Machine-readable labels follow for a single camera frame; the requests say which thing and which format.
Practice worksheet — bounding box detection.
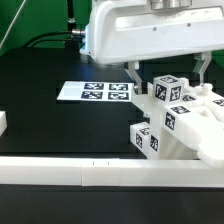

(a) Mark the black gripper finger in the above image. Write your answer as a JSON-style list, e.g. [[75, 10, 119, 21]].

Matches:
[[124, 62, 147, 95], [193, 51, 212, 85]]

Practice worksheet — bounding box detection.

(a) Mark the white chair backrest frame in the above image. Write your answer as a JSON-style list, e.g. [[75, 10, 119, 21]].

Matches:
[[131, 78, 224, 168]]

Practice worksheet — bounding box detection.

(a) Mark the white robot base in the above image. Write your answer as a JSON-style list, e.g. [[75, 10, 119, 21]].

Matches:
[[80, 25, 91, 55]]

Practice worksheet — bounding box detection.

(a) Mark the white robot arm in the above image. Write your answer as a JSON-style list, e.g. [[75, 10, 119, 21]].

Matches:
[[85, 0, 224, 94]]

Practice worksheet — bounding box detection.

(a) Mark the white marker base plate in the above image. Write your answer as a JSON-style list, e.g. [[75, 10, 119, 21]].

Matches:
[[57, 81, 133, 102]]

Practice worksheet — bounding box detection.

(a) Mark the black cable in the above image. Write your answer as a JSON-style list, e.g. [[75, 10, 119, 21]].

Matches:
[[24, 29, 87, 48]]

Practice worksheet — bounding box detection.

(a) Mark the white fence front wall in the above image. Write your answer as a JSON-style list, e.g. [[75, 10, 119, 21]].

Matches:
[[0, 156, 224, 188]]

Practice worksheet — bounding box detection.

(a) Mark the white fence wall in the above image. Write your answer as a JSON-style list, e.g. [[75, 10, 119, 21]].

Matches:
[[0, 156, 224, 188], [0, 111, 7, 136]]

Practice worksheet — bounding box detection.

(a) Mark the white fence left wall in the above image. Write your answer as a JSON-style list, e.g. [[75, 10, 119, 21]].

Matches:
[[0, 111, 7, 136]]

